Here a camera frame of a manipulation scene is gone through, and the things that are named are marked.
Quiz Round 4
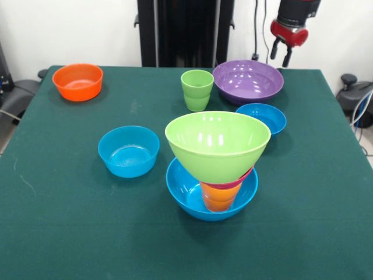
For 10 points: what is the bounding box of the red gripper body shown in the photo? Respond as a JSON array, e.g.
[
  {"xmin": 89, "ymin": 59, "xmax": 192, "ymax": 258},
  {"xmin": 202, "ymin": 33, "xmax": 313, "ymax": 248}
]
[{"xmin": 270, "ymin": 19, "xmax": 309, "ymax": 48}]

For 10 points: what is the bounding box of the small dark blue bowl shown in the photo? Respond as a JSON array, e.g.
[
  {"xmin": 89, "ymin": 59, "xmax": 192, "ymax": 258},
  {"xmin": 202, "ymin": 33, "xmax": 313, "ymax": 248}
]
[{"xmin": 235, "ymin": 103, "xmax": 287, "ymax": 137}]

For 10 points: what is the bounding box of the small pink bowl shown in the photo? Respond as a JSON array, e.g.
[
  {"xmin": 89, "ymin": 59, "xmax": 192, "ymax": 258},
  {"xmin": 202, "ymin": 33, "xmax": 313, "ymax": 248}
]
[{"xmin": 207, "ymin": 165, "xmax": 256, "ymax": 190}]

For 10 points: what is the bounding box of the dark green table cloth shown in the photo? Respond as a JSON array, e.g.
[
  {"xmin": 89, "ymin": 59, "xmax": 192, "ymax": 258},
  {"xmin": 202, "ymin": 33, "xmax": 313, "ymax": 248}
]
[{"xmin": 0, "ymin": 65, "xmax": 373, "ymax": 280}]

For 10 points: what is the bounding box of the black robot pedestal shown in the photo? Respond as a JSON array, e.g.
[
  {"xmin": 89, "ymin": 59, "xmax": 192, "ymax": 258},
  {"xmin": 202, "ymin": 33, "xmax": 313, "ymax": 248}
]
[{"xmin": 133, "ymin": 0, "xmax": 235, "ymax": 68}]

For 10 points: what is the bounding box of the large green bowl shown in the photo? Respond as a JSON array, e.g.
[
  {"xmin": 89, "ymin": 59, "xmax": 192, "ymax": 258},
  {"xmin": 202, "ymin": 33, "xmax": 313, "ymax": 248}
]
[{"xmin": 164, "ymin": 110, "xmax": 272, "ymax": 184}]

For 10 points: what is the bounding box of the black cable with plug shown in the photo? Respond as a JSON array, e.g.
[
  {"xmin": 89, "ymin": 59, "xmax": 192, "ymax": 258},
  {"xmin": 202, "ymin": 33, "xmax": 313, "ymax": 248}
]
[{"xmin": 251, "ymin": 0, "xmax": 271, "ymax": 62}]

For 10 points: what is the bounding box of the orange bowl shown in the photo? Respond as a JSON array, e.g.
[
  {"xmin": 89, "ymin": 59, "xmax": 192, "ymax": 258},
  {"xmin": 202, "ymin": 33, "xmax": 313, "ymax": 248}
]
[{"xmin": 52, "ymin": 63, "xmax": 104, "ymax": 102}]

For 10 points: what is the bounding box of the green cup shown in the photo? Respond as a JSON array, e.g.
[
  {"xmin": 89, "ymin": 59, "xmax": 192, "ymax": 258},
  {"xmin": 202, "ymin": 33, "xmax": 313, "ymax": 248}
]
[{"xmin": 180, "ymin": 69, "xmax": 215, "ymax": 113}]

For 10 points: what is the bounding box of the black pedestal leg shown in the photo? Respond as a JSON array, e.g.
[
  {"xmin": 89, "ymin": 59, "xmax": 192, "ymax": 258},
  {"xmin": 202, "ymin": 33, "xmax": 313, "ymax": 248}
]
[
  {"xmin": 335, "ymin": 73, "xmax": 373, "ymax": 129},
  {"xmin": 0, "ymin": 68, "xmax": 49, "ymax": 117}
]

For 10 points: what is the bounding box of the large purple bowl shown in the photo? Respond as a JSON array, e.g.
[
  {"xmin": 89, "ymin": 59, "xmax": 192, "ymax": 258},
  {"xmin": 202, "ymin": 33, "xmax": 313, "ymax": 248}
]
[{"xmin": 212, "ymin": 59, "xmax": 285, "ymax": 106}]

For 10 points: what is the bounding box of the floor cable tangle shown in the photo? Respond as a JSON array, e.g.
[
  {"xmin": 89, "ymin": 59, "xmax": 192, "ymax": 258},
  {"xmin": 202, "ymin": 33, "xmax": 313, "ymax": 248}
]
[{"xmin": 351, "ymin": 89, "xmax": 373, "ymax": 155}]

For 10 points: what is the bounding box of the orange cup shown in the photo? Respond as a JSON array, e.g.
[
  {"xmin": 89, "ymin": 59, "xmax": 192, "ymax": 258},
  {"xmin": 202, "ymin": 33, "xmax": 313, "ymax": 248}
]
[{"xmin": 200, "ymin": 182, "xmax": 242, "ymax": 213}]

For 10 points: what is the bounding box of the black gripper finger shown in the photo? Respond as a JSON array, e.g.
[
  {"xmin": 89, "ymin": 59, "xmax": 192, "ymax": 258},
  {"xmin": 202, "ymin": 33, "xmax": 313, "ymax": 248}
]
[
  {"xmin": 270, "ymin": 38, "xmax": 281, "ymax": 60},
  {"xmin": 281, "ymin": 45, "xmax": 293, "ymax": 68}
]

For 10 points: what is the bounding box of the large light blue bowl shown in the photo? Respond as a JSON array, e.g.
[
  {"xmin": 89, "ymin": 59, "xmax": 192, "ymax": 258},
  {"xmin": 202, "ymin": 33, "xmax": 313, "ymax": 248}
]
[{"xmin": 165, "ymin": 157, "xmax": 259, "ymax": 222}]

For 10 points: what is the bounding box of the small light blue bowl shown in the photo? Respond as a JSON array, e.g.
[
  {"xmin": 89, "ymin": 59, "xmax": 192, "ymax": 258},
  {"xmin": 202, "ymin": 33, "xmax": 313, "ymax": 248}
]
[{"xmin": 97, "ymin": 125, "xmax": 161, "ymax": 179}]

